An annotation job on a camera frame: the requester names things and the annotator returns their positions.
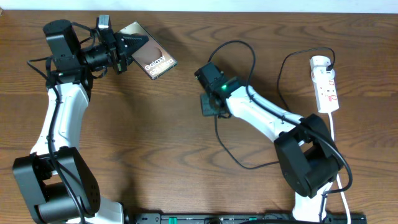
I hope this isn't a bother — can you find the bronze Galaxy smartphone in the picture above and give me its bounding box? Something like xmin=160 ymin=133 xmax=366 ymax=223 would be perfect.
xmin=119 ymin=21 xmax=177 ymax=80

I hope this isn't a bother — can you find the black USB charging cable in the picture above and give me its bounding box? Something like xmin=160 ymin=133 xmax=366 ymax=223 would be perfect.
xmin=213 ymin=47 xmax=336 ymax=170

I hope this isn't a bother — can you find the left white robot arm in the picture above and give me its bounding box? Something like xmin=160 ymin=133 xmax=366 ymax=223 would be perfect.
xmin=12 ymin=15 xmax=150 ymax=223

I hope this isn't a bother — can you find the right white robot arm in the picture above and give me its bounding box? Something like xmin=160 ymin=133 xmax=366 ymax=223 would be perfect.
xmin=194 ymin=62 xmax=345 ymax=222

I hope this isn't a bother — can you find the white power strip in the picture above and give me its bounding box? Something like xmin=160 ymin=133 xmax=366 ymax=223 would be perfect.
xmin=310 ymin=55 xmax=339 ymax=114

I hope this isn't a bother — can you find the white power strip cord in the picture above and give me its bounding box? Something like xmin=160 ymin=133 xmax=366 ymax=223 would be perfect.
xmin=328 ymin=112 xmax=351 ymax=224

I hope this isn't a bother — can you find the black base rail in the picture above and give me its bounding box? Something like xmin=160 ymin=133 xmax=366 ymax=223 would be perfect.
xmin=133 ymin=212 xmax=368 ymax=224

